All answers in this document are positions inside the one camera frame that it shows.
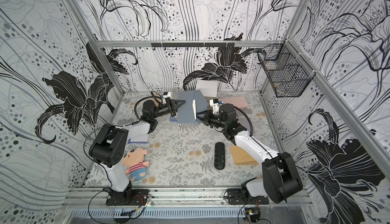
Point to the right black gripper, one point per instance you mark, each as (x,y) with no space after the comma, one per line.
(206,118)

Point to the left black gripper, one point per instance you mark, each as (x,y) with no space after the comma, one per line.
(176,103)

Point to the dark grey envelope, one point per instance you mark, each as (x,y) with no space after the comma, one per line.
(194,102)

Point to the pink envelope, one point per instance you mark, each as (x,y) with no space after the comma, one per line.
(239,101)

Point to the tan kraft envelope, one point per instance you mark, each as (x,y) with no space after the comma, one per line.
(241,157)

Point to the cream letter paper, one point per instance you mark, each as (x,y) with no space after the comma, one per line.
(157,101)

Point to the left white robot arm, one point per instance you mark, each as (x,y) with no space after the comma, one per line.
(108,148)

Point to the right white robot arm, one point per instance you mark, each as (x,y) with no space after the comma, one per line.
(280,178)

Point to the white mini drawer box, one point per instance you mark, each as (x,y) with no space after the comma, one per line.
(208,88)

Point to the black remote control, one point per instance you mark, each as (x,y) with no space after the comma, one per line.
(219,156)

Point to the pig plush toy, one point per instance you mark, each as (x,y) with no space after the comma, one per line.
(135,164)

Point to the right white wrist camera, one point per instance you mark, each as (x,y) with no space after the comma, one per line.
(215,105)

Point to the black wall bar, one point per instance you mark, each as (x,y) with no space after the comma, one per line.
(193,44)

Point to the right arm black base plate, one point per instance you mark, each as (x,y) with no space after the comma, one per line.
(250,192)

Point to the black wire basket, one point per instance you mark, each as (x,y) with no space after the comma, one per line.
(286,76)

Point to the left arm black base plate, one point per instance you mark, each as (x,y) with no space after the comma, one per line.
(133,197)

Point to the white slotted cable duct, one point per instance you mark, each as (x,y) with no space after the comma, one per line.
(161,213)

